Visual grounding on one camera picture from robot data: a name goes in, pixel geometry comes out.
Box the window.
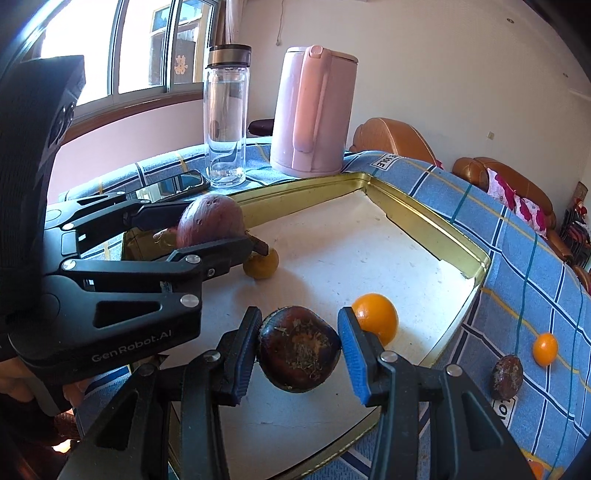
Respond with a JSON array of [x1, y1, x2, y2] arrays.
[[28, 0, 232, 125]]

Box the gold metal tin tray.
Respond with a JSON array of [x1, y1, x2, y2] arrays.
[[121, 172, 490, 480]]

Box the dark brown water chestnut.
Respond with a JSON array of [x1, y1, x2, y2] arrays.
[[257, 306, 343, 394], [490, 354, 524, 400]]

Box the pink floral pillow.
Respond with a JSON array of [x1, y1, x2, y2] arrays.
[[512, 194, 548, 238], [487, 167, 520, 208]]

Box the purple sweet potato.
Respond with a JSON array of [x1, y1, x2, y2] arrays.
[[154, 194, 245, 250]]

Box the blue plaid tablecloth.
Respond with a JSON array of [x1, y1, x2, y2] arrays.
[[46, 143, 591, 480]]

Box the person's left hand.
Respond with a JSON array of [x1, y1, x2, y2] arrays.
[[0, 359, 37, 401]]

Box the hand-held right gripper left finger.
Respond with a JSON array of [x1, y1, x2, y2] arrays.
[[58, 306, 263, 480]]

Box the black smartphone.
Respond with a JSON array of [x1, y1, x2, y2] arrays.
[[134, 169, 211, 204]]

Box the stacked dark chairs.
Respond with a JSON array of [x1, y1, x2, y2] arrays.
[[561, 182, 591, 268]]

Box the clear glass bottle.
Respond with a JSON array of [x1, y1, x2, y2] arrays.
[[203, 45, 252, 188]]

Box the brown leather armchair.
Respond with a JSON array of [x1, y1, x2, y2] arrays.
[[348, 117, 444, 169]]

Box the brown leather sofa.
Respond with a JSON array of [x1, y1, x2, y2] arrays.
[[452, 157, 591, 296]]

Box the tan round fruit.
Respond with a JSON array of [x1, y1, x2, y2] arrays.
[[243, 247, 280, 280]]

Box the pink electric kettle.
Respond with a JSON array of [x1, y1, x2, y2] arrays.
[[269, 45, 359, 178]]

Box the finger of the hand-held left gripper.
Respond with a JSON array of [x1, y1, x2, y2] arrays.
[[60, 237, 269, 296], [46, 193, 186, 256]]

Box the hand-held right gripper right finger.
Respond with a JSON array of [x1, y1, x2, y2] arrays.
[[337, 307, 536, 480]]

